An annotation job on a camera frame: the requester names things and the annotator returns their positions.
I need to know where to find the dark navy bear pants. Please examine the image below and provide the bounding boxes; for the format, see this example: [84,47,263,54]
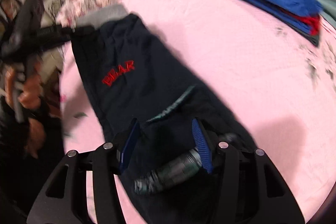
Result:
[72,6,256,223]

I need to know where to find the person's left hand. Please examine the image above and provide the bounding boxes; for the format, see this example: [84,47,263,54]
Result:
[5,61,42,110]

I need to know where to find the pink floral bedsheet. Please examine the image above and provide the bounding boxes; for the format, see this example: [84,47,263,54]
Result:
[59,0,336,224]

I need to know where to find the grey folded garment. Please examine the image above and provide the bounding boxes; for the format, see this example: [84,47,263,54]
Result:
[298,31,319,48]

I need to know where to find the red folded garment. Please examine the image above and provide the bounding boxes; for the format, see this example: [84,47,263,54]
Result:
[286,12,320,36]

